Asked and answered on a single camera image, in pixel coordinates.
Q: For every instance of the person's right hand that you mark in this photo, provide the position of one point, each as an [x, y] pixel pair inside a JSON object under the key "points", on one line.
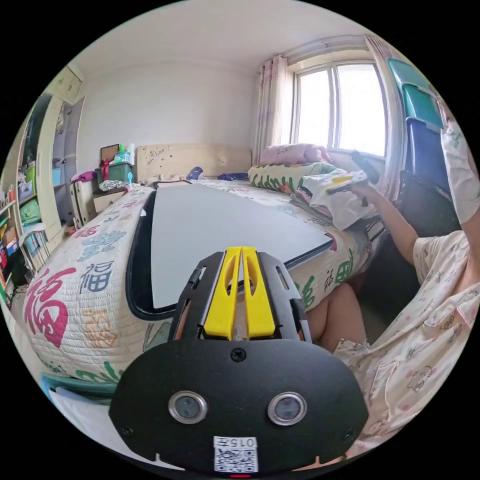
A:
{"points": [[367, 193]]}

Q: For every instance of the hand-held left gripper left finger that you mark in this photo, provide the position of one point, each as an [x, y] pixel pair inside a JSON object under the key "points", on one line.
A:
{"points": [[219, 300]]}

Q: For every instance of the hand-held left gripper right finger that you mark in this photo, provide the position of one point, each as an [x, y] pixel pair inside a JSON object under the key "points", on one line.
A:
{"points": [[260, 300]]}

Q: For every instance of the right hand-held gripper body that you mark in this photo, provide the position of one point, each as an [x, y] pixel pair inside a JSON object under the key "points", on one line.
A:
{"points": [[365, 167]]}

